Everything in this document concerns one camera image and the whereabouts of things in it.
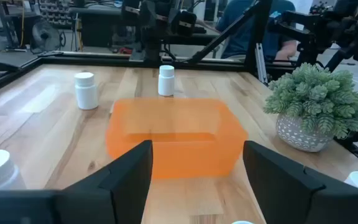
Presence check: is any silver aluminium bar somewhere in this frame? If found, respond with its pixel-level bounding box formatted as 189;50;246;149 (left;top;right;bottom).
255;42;269;85

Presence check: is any small parts bin rack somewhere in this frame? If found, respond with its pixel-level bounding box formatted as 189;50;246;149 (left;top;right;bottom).
38;0;74;29

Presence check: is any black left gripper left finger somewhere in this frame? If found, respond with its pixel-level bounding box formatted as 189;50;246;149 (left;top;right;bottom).
56;139;154;224

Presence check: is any black background desk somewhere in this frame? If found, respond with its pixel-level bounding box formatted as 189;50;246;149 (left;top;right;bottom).
70;6;220;47

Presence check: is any hanging yellow cable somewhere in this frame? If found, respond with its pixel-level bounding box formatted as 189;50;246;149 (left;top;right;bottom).
19;0;25;48

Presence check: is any green succulent in grey pot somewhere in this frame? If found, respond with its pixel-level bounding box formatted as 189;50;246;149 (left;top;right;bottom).
262;62;358;153

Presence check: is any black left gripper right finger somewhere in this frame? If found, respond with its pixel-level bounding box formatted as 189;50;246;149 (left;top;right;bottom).
242;140;358;224

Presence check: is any orange translucent plastic basket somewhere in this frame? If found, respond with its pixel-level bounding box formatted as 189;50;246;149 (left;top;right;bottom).
105;98;249;180

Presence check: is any person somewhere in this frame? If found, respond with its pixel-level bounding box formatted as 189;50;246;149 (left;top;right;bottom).
215;0;298;62

